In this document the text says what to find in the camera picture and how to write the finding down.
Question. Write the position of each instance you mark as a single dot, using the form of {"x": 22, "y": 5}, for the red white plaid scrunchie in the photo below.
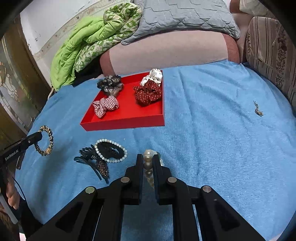
{"x": 104, "y": 105}

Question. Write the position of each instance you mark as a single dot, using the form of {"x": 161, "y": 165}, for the red tray box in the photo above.
{"x": 130, "y": 114}

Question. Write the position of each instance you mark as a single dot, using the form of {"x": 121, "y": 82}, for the grey quilted pillow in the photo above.
{"x": 163, "y": 16}

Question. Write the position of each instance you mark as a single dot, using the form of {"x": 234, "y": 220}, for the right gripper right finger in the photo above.
{"x": 168, "y": 189}

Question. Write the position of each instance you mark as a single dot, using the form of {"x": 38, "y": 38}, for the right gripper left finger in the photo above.
{"x": 129, "y": 187}

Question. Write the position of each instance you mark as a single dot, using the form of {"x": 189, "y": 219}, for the grey black scrunchie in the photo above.
{"x": 111, "y": 85}

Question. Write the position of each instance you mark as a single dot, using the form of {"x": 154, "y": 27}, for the white dotted scrunchie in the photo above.
{"x": 154, "y": 75}

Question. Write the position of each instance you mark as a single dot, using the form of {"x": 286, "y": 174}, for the small metal chain trinket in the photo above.
{"x": 257, "y": 111}

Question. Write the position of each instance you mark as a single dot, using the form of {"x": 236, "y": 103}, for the person left hand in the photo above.
{"x": 12, "y": 194}

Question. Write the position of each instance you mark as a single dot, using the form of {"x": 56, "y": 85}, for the blue towel blanket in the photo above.
{"x": 211, "y": 136}

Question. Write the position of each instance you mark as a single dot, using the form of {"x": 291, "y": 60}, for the ornate glass door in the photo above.
{"x": 23, "y": 91}

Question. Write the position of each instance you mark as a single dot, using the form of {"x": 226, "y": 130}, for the pink bolster cushion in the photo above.
{"x": 170, "y": 49}

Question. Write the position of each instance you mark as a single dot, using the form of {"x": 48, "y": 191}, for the black hair claw clip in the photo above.
{"x": 101, "y": 154}

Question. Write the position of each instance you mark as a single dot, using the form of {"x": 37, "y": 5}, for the white patterned cloth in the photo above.
{"x": 253, "y": 7}

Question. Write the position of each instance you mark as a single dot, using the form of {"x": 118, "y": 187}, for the dark red dotted scrunchie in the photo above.
{"x": 149, "y": 93}

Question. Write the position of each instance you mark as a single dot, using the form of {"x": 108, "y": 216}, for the green quilt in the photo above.
{"x": 92, "y": 36}

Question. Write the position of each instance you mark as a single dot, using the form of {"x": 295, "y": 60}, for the striped floral cushion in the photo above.
{"x": 270, "y": 51}

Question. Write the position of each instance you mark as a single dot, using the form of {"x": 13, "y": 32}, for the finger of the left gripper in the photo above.
{"x": 30, "y": 140}

